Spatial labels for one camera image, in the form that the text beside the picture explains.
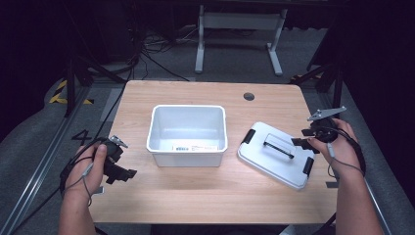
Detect metal floor rail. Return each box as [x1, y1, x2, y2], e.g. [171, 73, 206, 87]
[0, 85, 94, 235]
[363, 177, 393, 235]

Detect grey cable of left gripper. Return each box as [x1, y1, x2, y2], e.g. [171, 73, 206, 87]
[62, 162, 96, 208]

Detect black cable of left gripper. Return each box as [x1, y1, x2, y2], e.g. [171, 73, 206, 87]
[0, 136, 109, 235]

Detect person's right hand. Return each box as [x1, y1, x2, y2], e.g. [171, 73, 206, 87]
[307, 117, 362, 175]

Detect grey cable of gripper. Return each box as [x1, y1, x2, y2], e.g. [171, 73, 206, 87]
[326, 142, 365, 179]
[62, 162, 96, 208]

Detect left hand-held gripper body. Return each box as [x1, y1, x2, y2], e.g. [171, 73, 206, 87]
[96, 134, 129, 168]

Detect yellow black floor tape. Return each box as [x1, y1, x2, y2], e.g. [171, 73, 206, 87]
[48, 79, 95, 106]

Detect person's left hand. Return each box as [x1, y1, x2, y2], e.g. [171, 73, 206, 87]
[64, 143, 109, 199]

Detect white metal desk frame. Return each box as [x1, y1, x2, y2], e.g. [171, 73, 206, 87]
[194, 4, 289, 77]

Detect black floor cables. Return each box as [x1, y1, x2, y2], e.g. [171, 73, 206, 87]
[128, 19, 200, 83]

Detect black metal stand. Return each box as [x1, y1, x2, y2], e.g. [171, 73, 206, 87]
[64, 48, 127, 118]
[289, 55, 347, 111]

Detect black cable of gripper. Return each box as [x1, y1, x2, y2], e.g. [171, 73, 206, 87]
[0, 136, 109, 235]
[321, 124, 367, 177]

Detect white plastic storage box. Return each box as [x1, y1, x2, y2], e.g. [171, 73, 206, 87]
[146, 104, 229, 168]

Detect white lid with black handle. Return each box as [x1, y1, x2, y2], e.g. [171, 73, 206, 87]
[237, 121, 316, 191]

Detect grey cable of right gripper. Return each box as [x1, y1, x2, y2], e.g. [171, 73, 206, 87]
[326, 142, 365, 179]

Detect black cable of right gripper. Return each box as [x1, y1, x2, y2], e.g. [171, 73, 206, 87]
[321, 124, 367, 177]

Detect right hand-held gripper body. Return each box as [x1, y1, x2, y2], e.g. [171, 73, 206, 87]
[306, 106, 347, 144]

